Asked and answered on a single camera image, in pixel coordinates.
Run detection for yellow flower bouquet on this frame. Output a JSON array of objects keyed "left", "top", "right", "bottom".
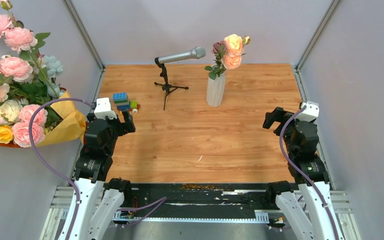
[{"left": 0, "top": 0, "right": 87, "bottom": 148}]

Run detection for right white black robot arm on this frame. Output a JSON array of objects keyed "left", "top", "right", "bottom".
[{"left": 262, "top": 102, "right": 345, "bottom": 240}]

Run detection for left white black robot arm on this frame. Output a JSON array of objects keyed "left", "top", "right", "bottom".
[{"left": 58, "top": 111, "right": 136, "bottom": 240}]

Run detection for white ribbed vase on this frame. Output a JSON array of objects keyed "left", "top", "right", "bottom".
[{"left": 206, "top": 72, "right": 226, "bottom": 107}]

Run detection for orange flowers in vase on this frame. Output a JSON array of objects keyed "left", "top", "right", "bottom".
[{"left": 204, "top": 34, "right": 251, "bottom": 80}]

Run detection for colourful toy block train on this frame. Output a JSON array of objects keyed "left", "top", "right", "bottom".
[{"left": 112, "top": 92, "right": 141, "bottom": 114}]

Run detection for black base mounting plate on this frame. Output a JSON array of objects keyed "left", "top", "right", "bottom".
[{"left": 121, "top": 183, "right": 283, "bottom": 220}]

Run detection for silver microphone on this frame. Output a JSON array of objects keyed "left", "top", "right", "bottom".
[{"left": 154, "top": 46, "right": 206, "bottom": 65}]

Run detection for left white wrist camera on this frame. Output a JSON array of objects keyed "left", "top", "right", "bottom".
[{"left": 93, "top": 97, "right": 118, "bottom": 120}]

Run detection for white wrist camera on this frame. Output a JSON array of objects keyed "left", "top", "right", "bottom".
[
  {"left": 296, "top": 101, "right": 320, "bottom": 122},
  {"left": 93, "top": 97, "right": 118, "bottom": 120}
]

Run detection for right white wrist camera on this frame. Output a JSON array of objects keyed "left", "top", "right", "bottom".
[{"left": 296, "top": 101, "right": 320, "bottom": 122}]

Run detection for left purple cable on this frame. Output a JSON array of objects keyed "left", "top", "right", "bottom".
[{"left": 28, "top": 97, "right": 95, "bottom": 240}]

